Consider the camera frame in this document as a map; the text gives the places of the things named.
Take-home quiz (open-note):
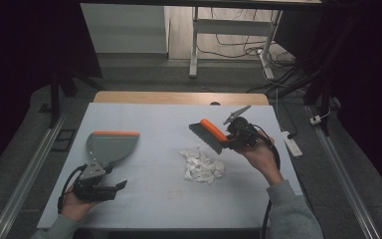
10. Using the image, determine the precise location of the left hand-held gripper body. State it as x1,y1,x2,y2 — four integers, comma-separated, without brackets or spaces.
72,161,119,202

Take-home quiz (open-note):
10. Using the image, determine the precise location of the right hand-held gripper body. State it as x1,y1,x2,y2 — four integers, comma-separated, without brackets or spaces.
223,105,261,150

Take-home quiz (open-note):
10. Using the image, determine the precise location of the orange hand brush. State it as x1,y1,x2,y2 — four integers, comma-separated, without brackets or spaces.
188,118,230,155

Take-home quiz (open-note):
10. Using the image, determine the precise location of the grey dustpan with orange edge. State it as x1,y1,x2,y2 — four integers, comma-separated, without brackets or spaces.
85,129,141,171

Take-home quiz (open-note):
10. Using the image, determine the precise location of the pile of white tissues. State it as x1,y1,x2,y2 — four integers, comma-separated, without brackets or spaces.
178,147,227,185

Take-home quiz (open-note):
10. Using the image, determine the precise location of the person's left hand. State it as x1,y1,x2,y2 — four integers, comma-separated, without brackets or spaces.
61,191,101,223

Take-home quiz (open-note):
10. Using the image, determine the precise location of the person's right hand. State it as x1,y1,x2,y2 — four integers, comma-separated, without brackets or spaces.
233,129,285,186

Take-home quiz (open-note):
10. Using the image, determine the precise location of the light grey table mat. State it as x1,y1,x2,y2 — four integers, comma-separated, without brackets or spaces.
37,102,303,231

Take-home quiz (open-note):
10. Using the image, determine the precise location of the black floor plate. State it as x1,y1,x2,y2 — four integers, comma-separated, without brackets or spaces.
51,127,78,153

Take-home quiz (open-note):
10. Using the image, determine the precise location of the white power strip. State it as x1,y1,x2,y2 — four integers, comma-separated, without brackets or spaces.
281,130,303,158

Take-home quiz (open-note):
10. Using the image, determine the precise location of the wooden table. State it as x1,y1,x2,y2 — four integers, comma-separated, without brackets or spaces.
93,91,271,107

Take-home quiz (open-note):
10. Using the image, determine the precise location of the black metal stand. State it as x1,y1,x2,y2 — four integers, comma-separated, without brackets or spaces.
39,66,104,129
302,64,334,137

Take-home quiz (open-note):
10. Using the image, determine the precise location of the dark curtain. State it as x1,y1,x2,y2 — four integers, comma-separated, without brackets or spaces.
275,0,382,203
0,0,102,183

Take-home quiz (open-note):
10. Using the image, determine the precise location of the white cabinet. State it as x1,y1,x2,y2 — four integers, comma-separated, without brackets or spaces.
80,3,171,55

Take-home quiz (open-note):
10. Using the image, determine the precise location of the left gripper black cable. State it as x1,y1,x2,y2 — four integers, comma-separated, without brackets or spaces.
57,164,88,214

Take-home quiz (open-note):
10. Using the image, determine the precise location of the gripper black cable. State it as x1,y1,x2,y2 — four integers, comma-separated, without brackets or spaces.
251,123,282,239
57,164,88,214

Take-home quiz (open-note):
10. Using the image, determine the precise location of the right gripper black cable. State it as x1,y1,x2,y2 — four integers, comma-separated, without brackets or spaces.
251,123,282,239

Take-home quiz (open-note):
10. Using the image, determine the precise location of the aluminium floor rail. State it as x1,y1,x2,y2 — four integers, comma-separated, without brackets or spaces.
306,105,382,239
0,114,68,239

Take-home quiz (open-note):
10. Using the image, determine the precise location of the tangle of black floor cables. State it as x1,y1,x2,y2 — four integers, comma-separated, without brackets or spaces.
197,8,301,96

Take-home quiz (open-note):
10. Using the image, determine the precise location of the white desk frame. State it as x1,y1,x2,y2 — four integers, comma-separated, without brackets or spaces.
188,6,285,81

